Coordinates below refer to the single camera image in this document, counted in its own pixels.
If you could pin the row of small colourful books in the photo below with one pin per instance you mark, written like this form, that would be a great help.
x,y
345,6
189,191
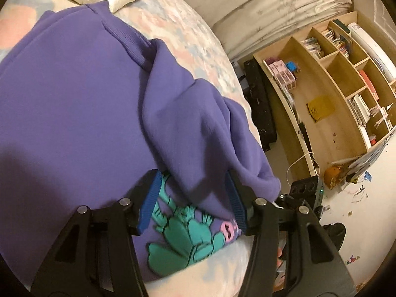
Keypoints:
x,y
312,45

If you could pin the floral bed sheet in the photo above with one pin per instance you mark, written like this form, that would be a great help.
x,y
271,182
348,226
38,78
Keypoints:
x,y
191,37

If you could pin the white appliance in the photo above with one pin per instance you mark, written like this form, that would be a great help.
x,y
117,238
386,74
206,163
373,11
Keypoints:
x,y
374,48

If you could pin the yellow cloth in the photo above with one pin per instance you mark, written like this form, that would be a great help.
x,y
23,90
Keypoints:
x,y
320,108

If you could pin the orange book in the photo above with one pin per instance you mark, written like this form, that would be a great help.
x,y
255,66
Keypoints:
x,y
368,85

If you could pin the black slipper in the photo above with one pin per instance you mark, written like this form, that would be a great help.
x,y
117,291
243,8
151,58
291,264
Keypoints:
x,y
335,233

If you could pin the row of pink boxes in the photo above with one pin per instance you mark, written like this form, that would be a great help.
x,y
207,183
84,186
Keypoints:
x,y
281,72

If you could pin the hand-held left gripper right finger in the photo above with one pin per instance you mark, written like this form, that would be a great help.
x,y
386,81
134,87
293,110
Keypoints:
x,y
236,204

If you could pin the cream patterned curtain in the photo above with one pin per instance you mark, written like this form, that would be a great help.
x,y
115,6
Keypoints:
x,y
263,0

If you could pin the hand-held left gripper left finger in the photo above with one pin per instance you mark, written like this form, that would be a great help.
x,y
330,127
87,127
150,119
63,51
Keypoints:
x,y
148,204

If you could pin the row of white books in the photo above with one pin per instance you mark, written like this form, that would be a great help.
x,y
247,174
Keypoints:
x,y
360,109

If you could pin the purple printed hoodie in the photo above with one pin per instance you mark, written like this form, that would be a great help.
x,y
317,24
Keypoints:
x,y
92,99

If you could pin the black case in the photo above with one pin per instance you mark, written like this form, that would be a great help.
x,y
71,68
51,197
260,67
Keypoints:
x,y
260,105

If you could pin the blue toy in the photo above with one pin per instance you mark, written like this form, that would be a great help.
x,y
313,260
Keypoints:
x,y
292,67

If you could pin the wooden bookshelf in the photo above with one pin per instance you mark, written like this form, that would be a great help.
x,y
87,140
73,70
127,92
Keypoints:
x,y
324,130

